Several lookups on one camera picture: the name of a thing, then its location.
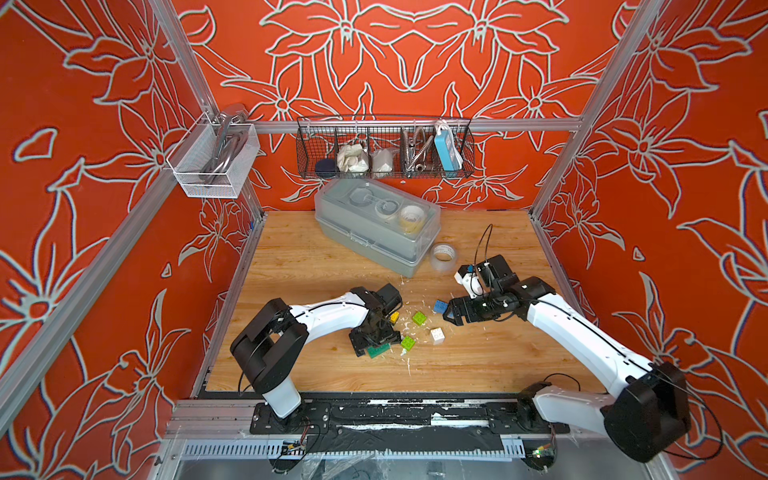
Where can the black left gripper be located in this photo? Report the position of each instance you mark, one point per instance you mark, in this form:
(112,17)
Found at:
(390,336)

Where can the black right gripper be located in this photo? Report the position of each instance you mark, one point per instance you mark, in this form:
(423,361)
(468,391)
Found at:
(468,315)

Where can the blue long lego brick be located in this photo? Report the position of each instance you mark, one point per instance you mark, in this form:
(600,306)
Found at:
(440,307)

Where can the dark green lego brick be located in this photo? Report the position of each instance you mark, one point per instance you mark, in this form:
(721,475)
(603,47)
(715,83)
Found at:
(377,351)

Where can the white lego brick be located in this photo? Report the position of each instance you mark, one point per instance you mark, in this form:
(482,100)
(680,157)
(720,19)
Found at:
(437,336)

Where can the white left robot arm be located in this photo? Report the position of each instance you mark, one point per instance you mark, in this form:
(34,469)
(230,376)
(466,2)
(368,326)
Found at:
(268,348)

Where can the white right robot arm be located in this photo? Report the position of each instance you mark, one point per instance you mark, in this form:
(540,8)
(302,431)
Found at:
(645,406)

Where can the lime lego brick lower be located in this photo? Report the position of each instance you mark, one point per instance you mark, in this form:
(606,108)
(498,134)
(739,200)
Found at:
(408,343)

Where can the lime lego brick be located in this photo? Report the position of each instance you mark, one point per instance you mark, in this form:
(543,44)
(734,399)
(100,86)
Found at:
(419,318)
(408,343)

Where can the lime lego brick upper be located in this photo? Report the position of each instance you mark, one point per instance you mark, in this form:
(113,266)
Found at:
(419,318)

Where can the clear tape roll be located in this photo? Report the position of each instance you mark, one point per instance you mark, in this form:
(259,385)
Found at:
(443,258)

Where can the grey plastic storage box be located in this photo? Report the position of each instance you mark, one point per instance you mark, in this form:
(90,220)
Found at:
(362,215)

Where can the yellow tape roll in box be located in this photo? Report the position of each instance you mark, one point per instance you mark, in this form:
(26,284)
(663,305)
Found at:
(411,219)

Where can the dark round object in basket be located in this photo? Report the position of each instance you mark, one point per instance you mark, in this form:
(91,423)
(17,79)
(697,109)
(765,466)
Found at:
(326,168)

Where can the metal tongs in basket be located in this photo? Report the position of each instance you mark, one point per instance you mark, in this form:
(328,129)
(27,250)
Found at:
(417,158)

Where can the white crumpled cloth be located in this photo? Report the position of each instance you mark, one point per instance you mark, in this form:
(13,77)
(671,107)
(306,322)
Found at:
(353,159)

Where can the blue white box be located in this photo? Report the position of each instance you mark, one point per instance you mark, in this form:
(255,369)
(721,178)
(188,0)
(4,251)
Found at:
(444,142)

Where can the aluminium rear crossbar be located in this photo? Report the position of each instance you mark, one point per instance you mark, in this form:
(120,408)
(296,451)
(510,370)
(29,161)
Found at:
(475,125)

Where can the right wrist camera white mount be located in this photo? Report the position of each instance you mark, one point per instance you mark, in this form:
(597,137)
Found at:
(490,276)

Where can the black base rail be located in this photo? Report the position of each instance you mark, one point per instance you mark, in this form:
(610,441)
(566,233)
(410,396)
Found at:
(419,423)

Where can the black wire basket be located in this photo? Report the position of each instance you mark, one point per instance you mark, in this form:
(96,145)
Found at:
(386,146)

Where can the clear acrylic wall bin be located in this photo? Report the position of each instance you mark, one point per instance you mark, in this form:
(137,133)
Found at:
(214,159)

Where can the aluminium frame post right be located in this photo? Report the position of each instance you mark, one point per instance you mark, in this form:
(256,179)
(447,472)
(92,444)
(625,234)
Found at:
(626,47)

